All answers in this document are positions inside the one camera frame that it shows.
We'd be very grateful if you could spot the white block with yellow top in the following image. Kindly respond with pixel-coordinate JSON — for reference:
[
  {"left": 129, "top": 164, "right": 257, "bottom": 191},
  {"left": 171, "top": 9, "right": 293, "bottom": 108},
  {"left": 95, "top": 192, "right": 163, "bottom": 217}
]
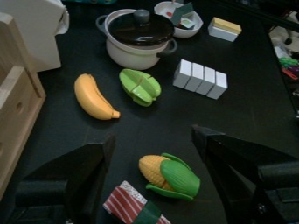
[{"left": 207, "top": 17, "right": 244, "bottom": 43}]

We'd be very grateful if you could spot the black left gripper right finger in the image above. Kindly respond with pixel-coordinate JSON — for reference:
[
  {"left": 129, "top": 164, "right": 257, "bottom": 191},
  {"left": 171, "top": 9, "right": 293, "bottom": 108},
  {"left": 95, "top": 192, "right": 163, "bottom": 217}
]
[{"left": 191, "top": 124, "right": 299, "bottom": 224}]

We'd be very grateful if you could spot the toy corn cob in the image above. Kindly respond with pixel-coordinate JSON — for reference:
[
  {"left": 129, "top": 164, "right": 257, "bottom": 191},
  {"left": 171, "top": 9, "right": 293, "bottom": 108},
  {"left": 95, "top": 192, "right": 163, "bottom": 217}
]
[{"left": 138, "top": 152, "right": 202, "bottom": 202}]

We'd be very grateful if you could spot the white toy cooking pot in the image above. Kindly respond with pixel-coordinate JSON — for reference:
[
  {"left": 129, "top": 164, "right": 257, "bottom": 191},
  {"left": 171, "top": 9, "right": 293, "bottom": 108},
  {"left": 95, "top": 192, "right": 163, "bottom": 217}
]
[{"left": 95, "top": 8, "right": 179, "bottom": 71}]

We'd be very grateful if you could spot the white sliced toy block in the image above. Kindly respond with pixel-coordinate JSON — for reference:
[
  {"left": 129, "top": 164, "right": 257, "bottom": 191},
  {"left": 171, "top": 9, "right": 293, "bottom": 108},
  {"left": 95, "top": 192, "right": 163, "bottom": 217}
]
[{"left": 173, "top": 59, "right": 230, "bottom": 101}]

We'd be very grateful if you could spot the dark green toy card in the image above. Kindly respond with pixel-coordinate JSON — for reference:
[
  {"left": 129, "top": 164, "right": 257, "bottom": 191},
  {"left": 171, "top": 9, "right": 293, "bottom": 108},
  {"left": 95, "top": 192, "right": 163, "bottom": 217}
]
[{"left": 170, "top": 2, "right": 195, "bottom": 27}]

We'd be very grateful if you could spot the wooden toy cabinet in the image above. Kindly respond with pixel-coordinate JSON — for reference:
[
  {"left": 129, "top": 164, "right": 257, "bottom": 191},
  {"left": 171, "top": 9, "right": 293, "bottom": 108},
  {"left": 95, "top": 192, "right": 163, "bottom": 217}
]
[{"left": 0, "top": 11, "right": 47, "bottom": 200}]

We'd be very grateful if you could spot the green toy cabbage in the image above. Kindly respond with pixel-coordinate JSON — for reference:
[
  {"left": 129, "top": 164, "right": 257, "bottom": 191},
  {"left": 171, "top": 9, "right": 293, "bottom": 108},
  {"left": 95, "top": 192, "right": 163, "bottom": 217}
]
[{"left": 118, "top": 68, "right": 163, "bottom": 108}]

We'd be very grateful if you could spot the red striped toy package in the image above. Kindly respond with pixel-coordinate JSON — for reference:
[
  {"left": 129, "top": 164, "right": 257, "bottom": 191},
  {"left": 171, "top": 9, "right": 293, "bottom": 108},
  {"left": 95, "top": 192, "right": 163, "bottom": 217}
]
[{"left": 102, "top": 179, "right": 174, "bottom": 224}]

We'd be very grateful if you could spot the yellow toy banana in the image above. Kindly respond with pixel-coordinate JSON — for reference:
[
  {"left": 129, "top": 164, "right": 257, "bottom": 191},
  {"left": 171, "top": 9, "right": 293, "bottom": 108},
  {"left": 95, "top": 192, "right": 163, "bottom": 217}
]
[{"left": 74, "top": 73, "right": 122, "bottom": 121}]

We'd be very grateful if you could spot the white bowl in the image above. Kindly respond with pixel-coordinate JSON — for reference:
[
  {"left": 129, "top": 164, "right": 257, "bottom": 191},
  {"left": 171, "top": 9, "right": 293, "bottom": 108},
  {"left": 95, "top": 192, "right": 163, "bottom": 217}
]
[{"left": 154, "top": 0, "right": 205, "bottom": 39}]

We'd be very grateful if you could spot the black pot lid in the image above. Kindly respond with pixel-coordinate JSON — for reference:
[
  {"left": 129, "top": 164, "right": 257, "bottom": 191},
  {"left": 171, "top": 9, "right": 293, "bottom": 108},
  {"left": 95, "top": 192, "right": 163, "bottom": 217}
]
[{"left": 107, "top": 9, "right": 175, "bottom": 46}]

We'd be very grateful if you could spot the white toy appliance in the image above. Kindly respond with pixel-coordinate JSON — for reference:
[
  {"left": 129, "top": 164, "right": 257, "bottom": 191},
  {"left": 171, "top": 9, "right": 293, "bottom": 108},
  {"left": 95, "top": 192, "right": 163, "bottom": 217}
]
[{"left": 0, "top": 0, "right": 71, "bottom": 73}]

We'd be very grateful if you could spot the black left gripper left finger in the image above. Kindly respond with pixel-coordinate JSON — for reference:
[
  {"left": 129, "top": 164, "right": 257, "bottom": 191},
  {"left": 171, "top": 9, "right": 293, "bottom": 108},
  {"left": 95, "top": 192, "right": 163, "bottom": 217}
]
[{"left": 10, "top": 133, "right": 118, "bottom": 224}]

